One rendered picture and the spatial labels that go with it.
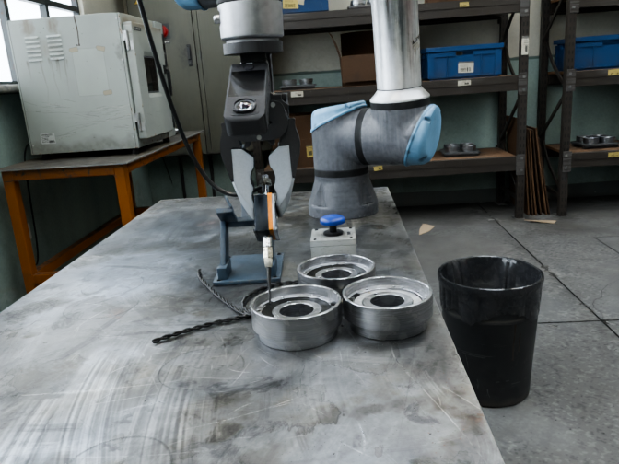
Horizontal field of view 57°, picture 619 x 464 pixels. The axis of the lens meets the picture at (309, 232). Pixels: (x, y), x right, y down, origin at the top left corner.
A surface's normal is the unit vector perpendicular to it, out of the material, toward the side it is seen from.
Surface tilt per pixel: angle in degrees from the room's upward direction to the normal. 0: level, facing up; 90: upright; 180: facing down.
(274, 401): 0
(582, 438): 0
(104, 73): 90
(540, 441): 0
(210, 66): 90
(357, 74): 82
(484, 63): 90
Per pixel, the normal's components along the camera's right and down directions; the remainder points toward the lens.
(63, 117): -0.05, 0.26
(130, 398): -0.07, -0.96
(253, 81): -0.07, -0.69
